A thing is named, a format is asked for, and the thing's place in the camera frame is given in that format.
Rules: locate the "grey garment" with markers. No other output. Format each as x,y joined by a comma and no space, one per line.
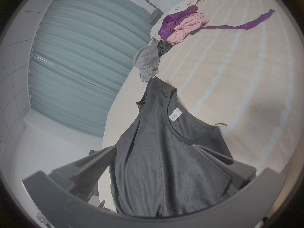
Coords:
146,58

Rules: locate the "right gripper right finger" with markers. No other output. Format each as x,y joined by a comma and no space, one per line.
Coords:
225,172

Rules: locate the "purple garment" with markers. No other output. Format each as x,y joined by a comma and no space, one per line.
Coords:
171,25

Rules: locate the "white printed pillow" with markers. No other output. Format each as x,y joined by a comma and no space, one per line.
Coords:
182,5

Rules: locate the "bed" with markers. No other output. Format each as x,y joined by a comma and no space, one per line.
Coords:
237,91

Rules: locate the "black T-shirt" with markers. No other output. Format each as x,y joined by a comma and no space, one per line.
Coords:
154,163

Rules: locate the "pink garment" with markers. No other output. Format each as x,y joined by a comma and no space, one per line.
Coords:
187,27

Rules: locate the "grey bedside table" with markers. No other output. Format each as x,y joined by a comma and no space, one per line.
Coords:
155,16

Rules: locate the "blue-green curtain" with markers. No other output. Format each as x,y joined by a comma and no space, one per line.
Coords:
90,32
66,87

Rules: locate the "black patterned garment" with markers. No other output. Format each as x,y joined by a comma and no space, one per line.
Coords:
165,47

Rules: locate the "dark olive garment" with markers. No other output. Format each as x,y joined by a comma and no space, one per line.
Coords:
195,31

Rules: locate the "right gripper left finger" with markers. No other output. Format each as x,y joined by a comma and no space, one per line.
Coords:
87,172

